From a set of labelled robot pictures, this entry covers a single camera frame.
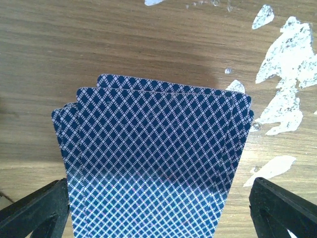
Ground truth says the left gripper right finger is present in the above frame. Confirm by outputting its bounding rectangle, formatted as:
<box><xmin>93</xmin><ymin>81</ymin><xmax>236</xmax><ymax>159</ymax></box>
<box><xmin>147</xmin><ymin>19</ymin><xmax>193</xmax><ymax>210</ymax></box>
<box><xmin>249</xmin><ymin>177</ymin><xmax>317</xmax><ymax>238</ymax></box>

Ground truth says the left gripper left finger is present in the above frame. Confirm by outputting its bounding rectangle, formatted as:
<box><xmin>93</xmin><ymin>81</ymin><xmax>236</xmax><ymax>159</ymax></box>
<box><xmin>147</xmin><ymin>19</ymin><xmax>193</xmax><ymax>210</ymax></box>
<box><xmin>0</xmin><ymin>178</ymin><xmax>70</xmax><ymax>238</ymax></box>

